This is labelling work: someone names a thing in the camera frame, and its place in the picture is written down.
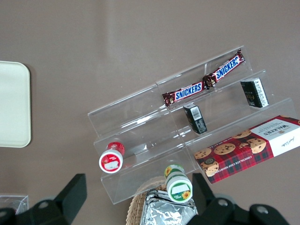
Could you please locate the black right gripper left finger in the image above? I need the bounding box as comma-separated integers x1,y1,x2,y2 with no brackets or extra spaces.
0,173,88,225

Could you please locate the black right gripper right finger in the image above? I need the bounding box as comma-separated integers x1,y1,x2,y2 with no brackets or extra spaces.
187,173,290,225

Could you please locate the foil wrapped sandwich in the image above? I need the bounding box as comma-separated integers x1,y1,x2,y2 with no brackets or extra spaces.
140,189,199,225

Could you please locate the woven wicker basket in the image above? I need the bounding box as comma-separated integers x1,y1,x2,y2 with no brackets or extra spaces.
126,176,170,225

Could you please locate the cream plastic tray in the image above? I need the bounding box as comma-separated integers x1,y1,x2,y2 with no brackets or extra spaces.
0,60,32,148

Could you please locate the green sunflower yogurt cup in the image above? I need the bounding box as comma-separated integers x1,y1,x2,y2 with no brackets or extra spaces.
164,165,193,203

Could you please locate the red lidded yogurt cup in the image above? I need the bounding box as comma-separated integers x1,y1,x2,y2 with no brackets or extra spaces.
98,142,126,174

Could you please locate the clear plastic container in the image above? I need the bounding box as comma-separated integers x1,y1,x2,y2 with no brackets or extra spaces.
0,194,30,215

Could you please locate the Walkers red tartan cookie box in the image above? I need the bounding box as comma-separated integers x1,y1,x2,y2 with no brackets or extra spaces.
194,114,300,184

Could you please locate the small black barcode box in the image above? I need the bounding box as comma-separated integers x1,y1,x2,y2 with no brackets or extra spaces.
183,104,208,135

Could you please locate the clear acrylic tiered stand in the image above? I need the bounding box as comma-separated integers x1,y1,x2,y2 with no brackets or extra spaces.
155,45,296,169
87,82,198,205

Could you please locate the Snickers chocolate bar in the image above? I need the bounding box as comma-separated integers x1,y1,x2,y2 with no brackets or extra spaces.
202,48,246,90
162,82,205,105

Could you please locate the black box with white side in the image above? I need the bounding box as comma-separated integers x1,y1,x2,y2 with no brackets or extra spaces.
240,77,270,108

